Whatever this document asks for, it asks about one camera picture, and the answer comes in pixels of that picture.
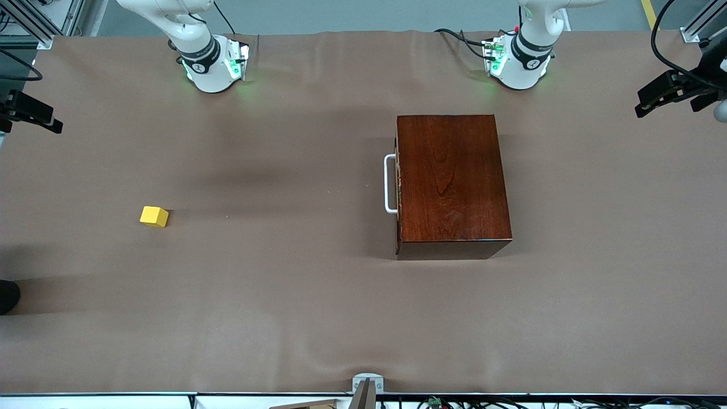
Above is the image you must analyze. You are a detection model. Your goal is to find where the yellow block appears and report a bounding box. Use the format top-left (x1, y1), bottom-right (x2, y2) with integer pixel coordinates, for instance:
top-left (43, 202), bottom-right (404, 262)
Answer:
top-left (140, 206), bottom-right (170, 228)

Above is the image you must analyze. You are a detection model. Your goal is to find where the light wood drawer white handle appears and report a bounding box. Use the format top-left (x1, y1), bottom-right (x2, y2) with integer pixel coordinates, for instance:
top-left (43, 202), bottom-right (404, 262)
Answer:
top-left (384, 152), bottom-right (402, 215)

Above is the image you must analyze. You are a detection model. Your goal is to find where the yellow floor tape stripe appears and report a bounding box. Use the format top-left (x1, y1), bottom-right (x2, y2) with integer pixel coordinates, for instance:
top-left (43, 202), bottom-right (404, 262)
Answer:
top-left (641, 0), bottom-right (661, 30)

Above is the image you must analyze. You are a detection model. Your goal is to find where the black shoe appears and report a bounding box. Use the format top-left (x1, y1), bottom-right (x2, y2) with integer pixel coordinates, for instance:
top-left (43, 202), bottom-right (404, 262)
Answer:
top-left (0, 279), bottom-right (21, 316)

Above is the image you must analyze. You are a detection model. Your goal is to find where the dark red wooden cabinet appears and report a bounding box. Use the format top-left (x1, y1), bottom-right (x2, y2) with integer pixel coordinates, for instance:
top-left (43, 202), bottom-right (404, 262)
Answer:
top-left (395, 114), bottom-right (513, 261)

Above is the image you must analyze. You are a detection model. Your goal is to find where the brown table cover sheet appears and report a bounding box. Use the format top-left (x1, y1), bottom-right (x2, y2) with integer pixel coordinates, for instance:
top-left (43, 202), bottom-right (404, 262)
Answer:
top-left (0, 30), bottom-right (727, 395)

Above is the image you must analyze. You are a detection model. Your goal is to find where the brown cardboard piece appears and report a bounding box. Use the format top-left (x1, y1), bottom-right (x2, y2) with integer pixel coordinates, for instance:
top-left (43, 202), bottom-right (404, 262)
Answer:
top-left (270, 399), bottom-right (341, 409)

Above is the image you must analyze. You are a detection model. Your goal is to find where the aluminium frame profile black foot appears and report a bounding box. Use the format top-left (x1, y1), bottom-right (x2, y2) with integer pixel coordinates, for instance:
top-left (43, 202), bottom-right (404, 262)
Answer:
top-left (680, 0), bottom-right (727, 46)

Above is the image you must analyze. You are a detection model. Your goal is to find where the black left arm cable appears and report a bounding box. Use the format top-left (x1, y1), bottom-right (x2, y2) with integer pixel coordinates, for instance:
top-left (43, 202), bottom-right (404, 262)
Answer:
top-left (651, 0), bottom-right (727, 86)

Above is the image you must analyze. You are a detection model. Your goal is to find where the aluminium frame structure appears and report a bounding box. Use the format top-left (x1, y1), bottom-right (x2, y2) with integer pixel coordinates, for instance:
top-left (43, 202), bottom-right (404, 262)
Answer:
top-left (0, 0), bottom-right (86, 51)

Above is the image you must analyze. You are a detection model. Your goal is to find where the black right base cable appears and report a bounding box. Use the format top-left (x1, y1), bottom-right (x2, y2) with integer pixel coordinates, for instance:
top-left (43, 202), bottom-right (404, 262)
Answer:
top-left (213, 0), bottom-right (236, 36)

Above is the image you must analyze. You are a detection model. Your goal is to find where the black base cable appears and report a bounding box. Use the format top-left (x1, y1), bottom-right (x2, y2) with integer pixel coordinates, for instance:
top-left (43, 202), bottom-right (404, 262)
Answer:
top-left (213, 0), bottom-right (236, 36)
top-left (434, 28), bottom-right (490, 60)

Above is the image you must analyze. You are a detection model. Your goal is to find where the black left base cable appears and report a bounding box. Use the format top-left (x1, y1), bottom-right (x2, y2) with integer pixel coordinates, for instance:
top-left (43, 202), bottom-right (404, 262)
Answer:
top-left (434, 28), bottom-right (490, 60)

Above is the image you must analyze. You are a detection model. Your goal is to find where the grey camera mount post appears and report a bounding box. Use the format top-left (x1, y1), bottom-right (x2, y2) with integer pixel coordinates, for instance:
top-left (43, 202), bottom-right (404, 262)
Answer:
top-left (352, 373), bottom-right (385, 409)

